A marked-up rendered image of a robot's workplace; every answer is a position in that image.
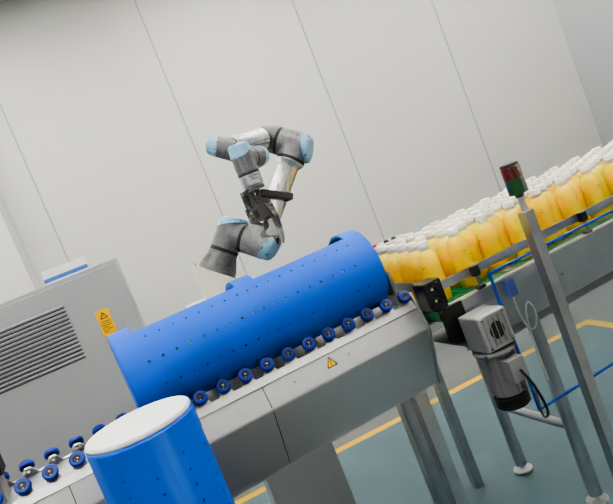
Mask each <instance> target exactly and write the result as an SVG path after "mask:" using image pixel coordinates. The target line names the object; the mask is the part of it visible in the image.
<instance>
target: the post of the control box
mask: <svg viewBox="0 0 613 504"><path fill-rule="evenodd" d="M439 371H440V368H439ZM440 376H441V383H436V384H434V385H433V387H434V390H435V392H436V395H437V398H438V400H439V403H440V405H441V408H442V411H443V413H444V416H445V418H446V421H447V424H448V426H449V429H450V431H451V434H452V436H453V439H454V442H455V444H456V447H457V449H458V452H459V455H460V457H461V460H462V462H463V465H464V468H465V470H466V473H467V475H468V478H469V480H470V483H471V486H472V487H474V488H476V489H478V488H479V487H481V486H482V485H484V483H483V480H482V477H481V475H480V472H479V470H478V467H477V464H476V462H475V459H474V457H473V454H472V451H471V449H470V446H469V443H468V441H467V438H466V436H465V433H464V430H463V428H462V425H461V423H460V420H459V417H458V415H457V412H456V410H455V407H454V404H453V402H452V399H451V397H450V394H449V391H448V389H447V386H446V384H445V381H444V378H443V376H442V373H441V371H440Z"/></svg>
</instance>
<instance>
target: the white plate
mask: <svg viewBox="0 0 613 504"><path fill-rule="evenodd" d="M189 405H190V400H189V398H188V397H186V396H173V397H169V398H165V399H161V400H158V401H155V402H153V403H150V404H148V405H145V406H143V407H141V408H138V409H136V410H134V411H132V412H130V413H128V414H126V415H124V416H122V417H120V418H119V419H117V420H115V421H113V422H112V423H110V424H109V425H107V426H105V427H104V428H103V429H101V430H100V431H98V432H97V433H96V434H95V435H94V436H92V437H91V438H90V439H89V440H88V442H87V443H86V445H85V451H86V453H87V454H90V455H100V454H106V453H109V452H113V451H116V450H119V449H122V448H124V447H127V446H129V445H132V444H134V443H136V442H138V441H141V440H143V439H145V438H147V437H149V436H150V435H152V434H154V433H156V432H158V431H159V430H161V429H163V428H164V427H166V426H167V425H169V424H170V423H172V422H173V421H175V420H176V419H177V418H178V417H180V416H181V415H182V414H183V413H184V412H185V411H186V410H187V409H188V407H189Z"/></svg>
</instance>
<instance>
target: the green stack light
mask: <svg viewBox="0 0 613 504"><path fill-rule="evenodd" d="M504 184H505V187H506V190H507V193H508V196H509V197H512V196H516V195H519V194H521V193H524V192H526V191H528V190H529V188H528V186H527V183H526V180H525V177H524V175H523V176H521V177H519V178H516V179H513V180H511V181H507V182H504Z"/></svg>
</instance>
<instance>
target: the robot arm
mask: <svg viewBox="0 0 613 504"><path fill-rule="evenodd" d="M313 150H314V141H313V138H312V136H311V135H310V134H307V133H304V132H300V131H296V130H292V129H288V128H284V127H281V126H262V127H257V128H254V129H252V130H251V131H250V132H246V133H241V134H236V135H231V136H227V137H220V136H219V135H218V136H216V135H211V136H210V137H209V138H208V140H207V142H206V152H207V154H208V155H210V156H213V157H215V158H216V157H217V158H220V159H224V160H227V161H231V162H232V163H233V166H234V168H235V171H236V173H237V176H238V178H239V181H240V183H241V186H242V188H243V189H245V191H244V192H242V193H240V196H241V198H242V201H243V203H244V206H245V208H246V210H245V212H246V215H247V217H248V220H249V222H250V224H252V226H251V225H249V222H248V221H247V220H244V219H240V218H236V217H231V216H223V217H221V218H220V220H219V222H218V225H217V226H216V227H217V228H216V231H215V234H214V237H213V240H212V243H211V246H210V248H209V251H208V252H207V253H206V255H205V256H204V257H203V259H202V260H201V262H200V264H199V267H202V268H205V269H208V270H211V271H214V272H217V273H220V274H223V275H226V276H229V277H233V278H234V277H235V276H236V268H237V256H238V253H239V252H241V253H244V254H247V255H250V256H253V257H256V258H258V259H263V260H267V261H268V260H271V259H272V258H273V257H275V255H276V254H277V252H278V251H279V249H280V246H281V244H282V243H285V235H284V230H283V227H282V223H281V221H280V220H281V217H282V214H283V212H284V209H285V206H286V203H287V202H288V201H291V200H293V193H291V189H292V186H293V184H294V181H295V178H296V175H297V172H298V170H300V169H302V168H303V167H304V164H308V163H310V161H311V159H312V156H313ZM269 153H271V154H274V155H277V157H276V159H277V161H278V165H277V168H276V171H275V173H274V176H273V179H272V182H271V185H270V187H269V189H261V190H260V188H263V187H265V185H264V183H262V182H263V178H262V176H261V173H260V171H259V168H260V167H262V166H264V165H266V164H267V163H268V161H269ZM255 194H256V195H255ZM248 215H249V216H248ZM249 218H250V219H249ZM250 220H251V221H250Z"/></svg>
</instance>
